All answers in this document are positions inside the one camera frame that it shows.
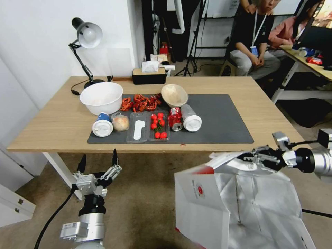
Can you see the red crayfish shell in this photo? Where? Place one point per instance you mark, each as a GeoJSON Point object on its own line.
{"type": "Point", "coordinates": [158, 98]}
{"type": "Point", "coordinates": [126, 104]}
{"type": "Point", "coordinates": [139, 98]}
{"type": "Point", "coordinates": [138, 107]}
{"type": "Point", "coordinates": [151, 103]}

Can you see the white tissue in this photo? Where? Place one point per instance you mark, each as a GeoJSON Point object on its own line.
{"type": "Point", "coordinates": [150, 66]}

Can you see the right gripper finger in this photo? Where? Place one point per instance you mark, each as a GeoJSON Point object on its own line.
{"type": "Point", "coordinates": [267, 150]}
{"type": "Point", "coordinates": [267, 162]}

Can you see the large white plastic bowl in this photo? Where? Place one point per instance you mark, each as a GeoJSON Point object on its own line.
{"type": "Point", "coordinates": [101, 99]}

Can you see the black stand leg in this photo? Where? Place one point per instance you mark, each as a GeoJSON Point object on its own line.
{"type": "Point", "coordinates": [317, 213]}

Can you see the red snack packet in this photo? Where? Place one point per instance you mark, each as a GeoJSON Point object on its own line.
{"type": "Point", "coordinates": [314, 61]}

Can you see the beige paper bowl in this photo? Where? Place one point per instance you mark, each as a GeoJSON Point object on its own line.
{"type": "Point", "coordinates": [173, 95]}

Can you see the white foil-lined delivery bag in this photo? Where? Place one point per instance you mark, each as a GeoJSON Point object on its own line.
{"type": "Point", "coordinates": [207, 207]}

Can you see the clear plastic tomato tray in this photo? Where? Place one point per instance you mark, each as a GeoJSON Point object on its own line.
{"type": "Point", "coordinates": [166, 127]}

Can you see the wooden desk with white legs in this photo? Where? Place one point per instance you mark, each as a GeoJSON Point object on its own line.
{"type": "Point", "coordinates": [246, 88]}

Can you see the crushed red soda can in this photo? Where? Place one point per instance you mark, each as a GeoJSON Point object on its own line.
{"type": "Point", "coordinates": [175, 118]}

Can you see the wooden side table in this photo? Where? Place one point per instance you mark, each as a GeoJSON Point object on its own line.
{"type": "Point", "coordinates": [298, 61]}

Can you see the black desk lamp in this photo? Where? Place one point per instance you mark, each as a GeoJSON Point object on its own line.
{"type": "Point", "coordinates": [87, 32]}

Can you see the black clip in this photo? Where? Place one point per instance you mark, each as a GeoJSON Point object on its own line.
{"type": "Point", "coordinates": [110, 78]}

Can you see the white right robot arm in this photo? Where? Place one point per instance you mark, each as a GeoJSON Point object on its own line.
{"type": "Point", "coordinates": [323, 162]}

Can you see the black tissue box wooden lid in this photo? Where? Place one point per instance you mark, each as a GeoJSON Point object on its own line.
{"type": "Point", "coordinates": [149, 77]}

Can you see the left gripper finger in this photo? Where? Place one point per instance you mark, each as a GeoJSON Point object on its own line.
{"type": "Point", "coordinates": [83, 164]}
{"type": "Point", "coordinates": [115, 159]}

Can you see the grey desk mat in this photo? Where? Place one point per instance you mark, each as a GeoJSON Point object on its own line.
{"type": "Point", "coordinates": [223, 119]}

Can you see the bun in plastic bag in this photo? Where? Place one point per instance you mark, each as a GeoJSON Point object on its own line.
{"type": "Point", "coordinates": [121, 124]}

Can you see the person at monitor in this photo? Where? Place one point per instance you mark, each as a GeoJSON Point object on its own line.
{"type": "Point", "coordinates": [285, 31]}

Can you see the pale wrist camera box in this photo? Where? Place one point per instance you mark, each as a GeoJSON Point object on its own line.
{"type": "Point", "coordinates": [87, 185]}
{"type": "Point", "coordinates": [281, 140]}

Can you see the black monitor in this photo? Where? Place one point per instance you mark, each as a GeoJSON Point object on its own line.
{"type": "Point", "coordinates": [317, 28]}

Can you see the blue paper cup white lid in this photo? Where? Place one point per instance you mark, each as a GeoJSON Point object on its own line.
{"type": "Point", "coordinates": [102, 127]}

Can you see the clear cup white lid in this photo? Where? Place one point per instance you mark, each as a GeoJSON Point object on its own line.
{"type": "Point", "coordinates": [190, 118]}

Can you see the white drawer cabinet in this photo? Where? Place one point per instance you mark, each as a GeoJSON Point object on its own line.
{"type": "Point", "coordinates": [13, 205]}

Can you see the black tripod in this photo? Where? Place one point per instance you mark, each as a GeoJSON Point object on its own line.
{"type": "Point", "coordinates": [193, 44]}

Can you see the black bag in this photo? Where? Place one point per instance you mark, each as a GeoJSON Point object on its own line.
{"type": "Point", "coordinates": [306, 111]}

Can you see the wooden stool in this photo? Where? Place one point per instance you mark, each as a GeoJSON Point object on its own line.
{"type": "Point", "coordinates": [228, 68]}

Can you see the clear plastic cutlery box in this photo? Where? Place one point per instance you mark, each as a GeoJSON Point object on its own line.
{"type": "Point", "coordinates": [131, 129]}

